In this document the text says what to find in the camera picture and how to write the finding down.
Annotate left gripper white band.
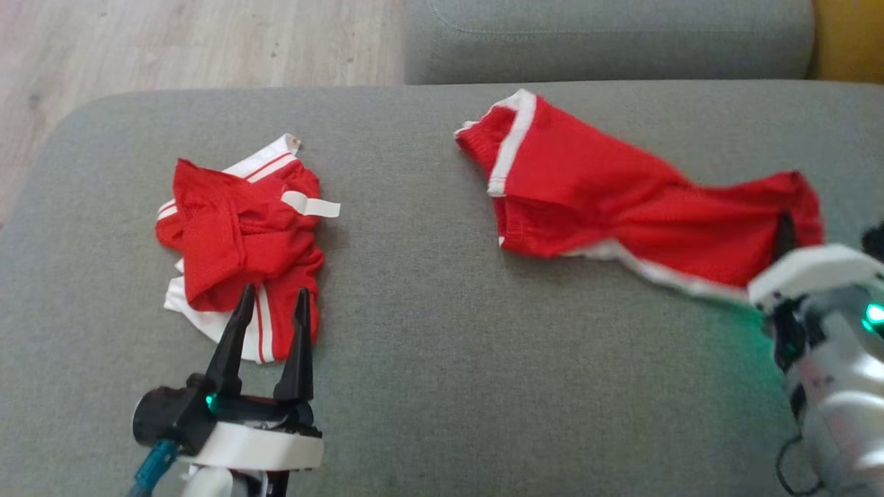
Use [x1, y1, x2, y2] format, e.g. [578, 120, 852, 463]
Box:
[178, 284, 325, 476]

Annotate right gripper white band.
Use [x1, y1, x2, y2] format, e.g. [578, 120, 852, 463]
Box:
[748, 211, 884, 311]

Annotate red Bulls 23 jersey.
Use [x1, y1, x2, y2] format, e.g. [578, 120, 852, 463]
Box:
[155, 133, 341, 364]

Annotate red shorts with white trim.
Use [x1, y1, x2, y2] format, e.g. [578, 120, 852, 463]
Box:
[454, 88, 826, 301]

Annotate large grey sofa seat cushion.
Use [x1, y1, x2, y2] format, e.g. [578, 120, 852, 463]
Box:
[0, 79, 884, 497]

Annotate yellow sofa backrest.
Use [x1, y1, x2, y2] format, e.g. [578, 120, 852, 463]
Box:
[808, 0, 884, 84]

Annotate grey sofa back cushion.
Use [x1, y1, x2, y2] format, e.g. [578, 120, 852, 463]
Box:
[403, 0, 816, 85]

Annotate left camera cable blue plug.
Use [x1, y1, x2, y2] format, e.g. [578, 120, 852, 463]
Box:
[131, 438, 180, 497]

